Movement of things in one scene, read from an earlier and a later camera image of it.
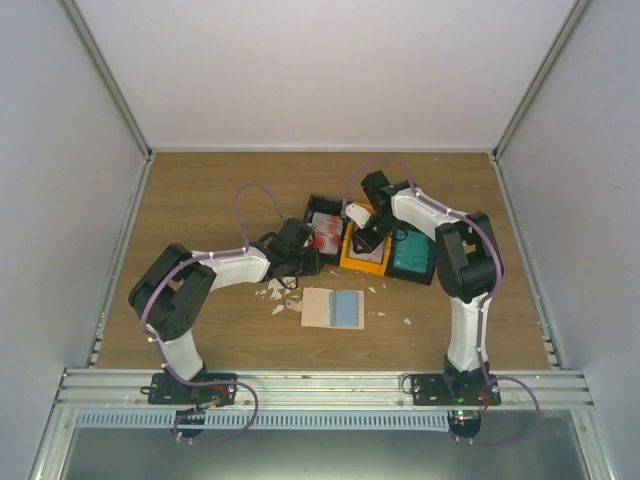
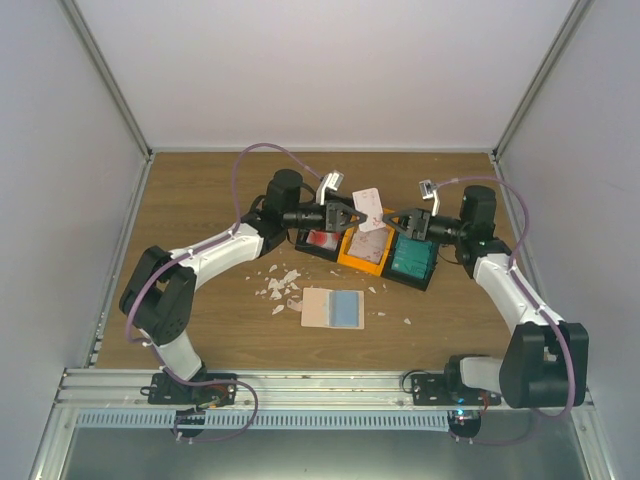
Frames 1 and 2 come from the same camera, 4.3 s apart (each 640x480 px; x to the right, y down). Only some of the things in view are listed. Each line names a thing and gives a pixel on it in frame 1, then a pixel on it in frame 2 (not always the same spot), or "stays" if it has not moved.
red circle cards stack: [326, 235] stays
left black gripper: [314, 266] → [333, 219]
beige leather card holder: [330, 308] stays
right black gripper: [364, 242] → [418, 225]
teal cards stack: [411, 251] stays
